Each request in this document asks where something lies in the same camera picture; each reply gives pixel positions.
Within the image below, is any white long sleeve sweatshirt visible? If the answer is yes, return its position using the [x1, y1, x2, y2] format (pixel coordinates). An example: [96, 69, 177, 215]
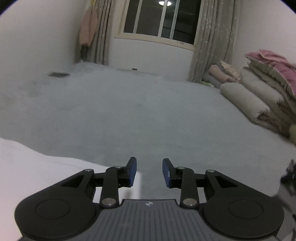
[1, 139, 141, 240]

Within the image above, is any grey bed blanket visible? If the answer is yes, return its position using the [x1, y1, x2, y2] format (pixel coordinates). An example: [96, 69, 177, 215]
[1, 63, 295, 199]

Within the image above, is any rolled pink beige blanket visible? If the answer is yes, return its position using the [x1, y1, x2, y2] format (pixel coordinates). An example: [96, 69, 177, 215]
[202, 60, 241, 89]

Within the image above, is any black phone on bed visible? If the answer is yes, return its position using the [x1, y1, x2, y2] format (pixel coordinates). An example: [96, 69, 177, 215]
[48, 72, 70, 78]

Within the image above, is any beige left curtain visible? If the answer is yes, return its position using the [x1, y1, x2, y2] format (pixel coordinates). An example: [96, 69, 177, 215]
[78, 1, 126, 66]

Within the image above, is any beige curtain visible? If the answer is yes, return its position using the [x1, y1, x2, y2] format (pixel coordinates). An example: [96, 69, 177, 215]
[188, 1, 240, 83]
[78, 1, 126, 66]

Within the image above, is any dark grey garment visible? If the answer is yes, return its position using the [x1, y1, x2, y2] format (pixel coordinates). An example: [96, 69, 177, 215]
[277, 159, 295, 215]

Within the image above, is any cream plush toy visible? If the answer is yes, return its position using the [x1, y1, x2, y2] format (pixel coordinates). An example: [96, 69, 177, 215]
[289, 124, 296, 140]

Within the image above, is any beige right curtain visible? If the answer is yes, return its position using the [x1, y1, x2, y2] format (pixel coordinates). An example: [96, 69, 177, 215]
[188, 1, 240, 83]

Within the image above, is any pink hanging garment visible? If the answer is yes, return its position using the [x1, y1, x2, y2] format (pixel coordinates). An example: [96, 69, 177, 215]
[79, 6, 98, 47]

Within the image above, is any pink pillow on quilts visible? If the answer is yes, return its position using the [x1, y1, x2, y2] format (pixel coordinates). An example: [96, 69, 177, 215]
[245, 49, 295, 98]

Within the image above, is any window with cream frame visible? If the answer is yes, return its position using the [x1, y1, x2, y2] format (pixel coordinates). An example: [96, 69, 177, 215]
[115, 0, 204, 51]

